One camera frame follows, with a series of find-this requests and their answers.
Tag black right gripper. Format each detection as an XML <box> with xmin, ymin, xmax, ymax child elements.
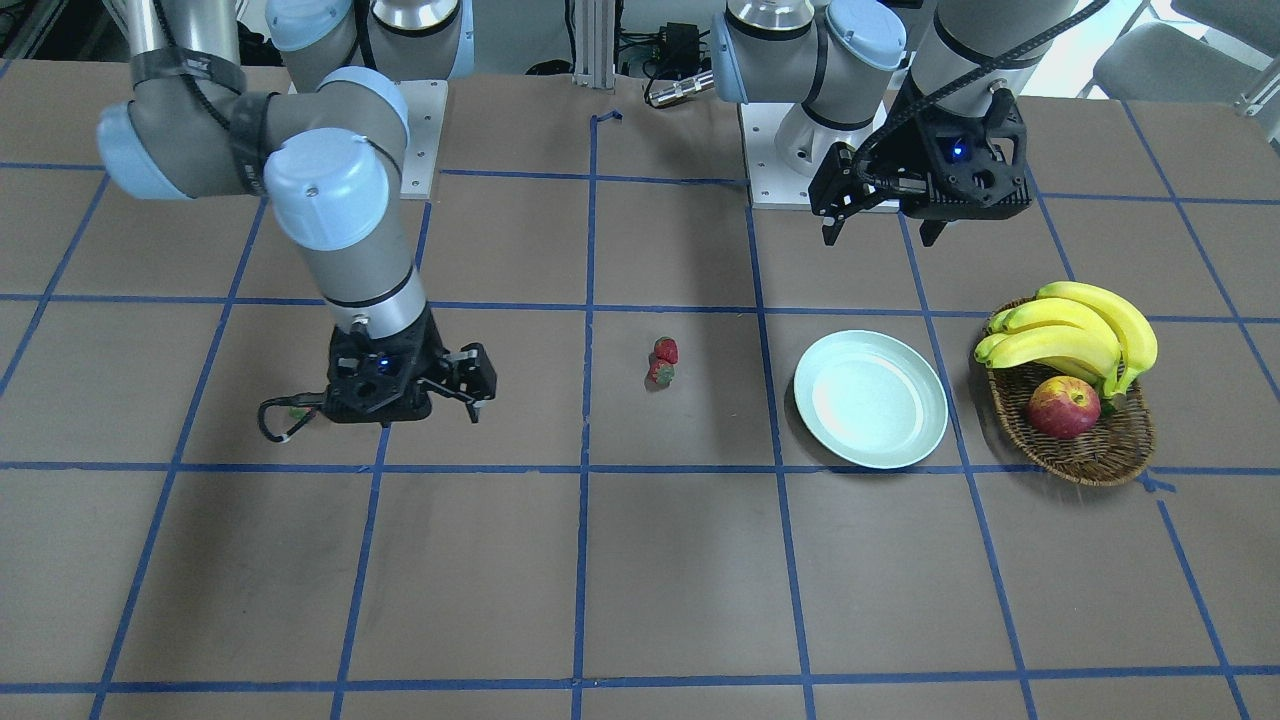
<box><xmin>285</xmin><ymin>305</ymin><xmax>498</xmax><ymax>424</ymax></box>

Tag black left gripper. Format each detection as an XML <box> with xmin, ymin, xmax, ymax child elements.
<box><xmin>809</xmin><ymin>143</ymin><xmax>951</xmax><ymax>249</ymax></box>

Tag red strawberry of pair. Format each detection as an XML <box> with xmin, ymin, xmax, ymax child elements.
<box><xmin>653</xmin><ymin>336</ymin><xmax>678</xmax><ymax>365</ymax></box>
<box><xmin>646</xmin><ymin>357</ymin><xmax>676</xmax><ymax>388</ymax></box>

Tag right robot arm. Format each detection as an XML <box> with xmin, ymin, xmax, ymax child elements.
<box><xmin>96</xmin><ymin>1</ymin><xmax>497</xmax><ymax>443</ymax></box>

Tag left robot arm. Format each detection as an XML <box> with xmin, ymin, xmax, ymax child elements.
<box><xmin>710</xmin><ymin>1</ymin><xmax>1083</xmax><ymax>247</ymax></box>

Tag light green plate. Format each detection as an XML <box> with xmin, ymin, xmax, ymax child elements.
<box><xmin>792</xmin><ymin>331</ymin><xmax>948</xmax><ymax>470</ymax></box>

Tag yellow banana bunch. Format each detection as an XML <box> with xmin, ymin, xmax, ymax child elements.
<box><xmin>973</xmin><ymin>281</ymin><xmax>1160</xmax><ymax>400</ymax></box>

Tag brown wicker basket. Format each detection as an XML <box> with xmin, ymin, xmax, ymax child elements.
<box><xmin>984</xmin><ymin>297</ymin><xmax>1157</xmax><ymax>488</ymax></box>

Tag red apple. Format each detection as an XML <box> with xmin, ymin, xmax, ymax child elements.
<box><xmin>1025</xmin><ymin>375</ymin><xmax>1101</xmax><ymax>439</ymax></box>

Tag grey chair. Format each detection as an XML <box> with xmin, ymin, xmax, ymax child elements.
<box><xmin>1091</xmin><ymin>1</ymin><xmax>1279</xmax><ymax>115</ymax></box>

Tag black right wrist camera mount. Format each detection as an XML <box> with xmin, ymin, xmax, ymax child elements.
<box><xmin>323</xmin><ymin>351</ymin><xmax>433</xmax><ymax>427</ymax></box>

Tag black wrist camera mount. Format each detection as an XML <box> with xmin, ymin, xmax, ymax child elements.
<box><xmin>323</xmin><ymin>351</ymin><xmax>433</xmax><ymax>427</ymax></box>
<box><xmin>886</xmin><ymin>88</ymin><xmax>1033</xmax><ymax>223</ymax></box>

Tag black cables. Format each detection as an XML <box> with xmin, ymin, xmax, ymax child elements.
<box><xmin>257</xmin><ymin>395</ymin><xmax>326</xmax><ymax>445</ymax></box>

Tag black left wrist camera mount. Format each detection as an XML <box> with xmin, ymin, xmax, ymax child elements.
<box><xmin>886</xmin><ymin>88</ymin><xmax>1033</xmax><ymax>223</ymax></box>

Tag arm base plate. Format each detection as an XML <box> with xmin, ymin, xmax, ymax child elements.
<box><xmin>285</xmin><ymin>78</ymin><xmax>449</xmax><ymax>199</ymax></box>
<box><xmin>739</xmin><ymin>95</ymin><xmax>901</xmax><ymax>213</ymax></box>

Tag aluminium frame post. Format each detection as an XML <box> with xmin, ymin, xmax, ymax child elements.
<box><xmin>567</xmin><ymin>1</ymin><xmax>620</xmax><ymax>94</ymax></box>

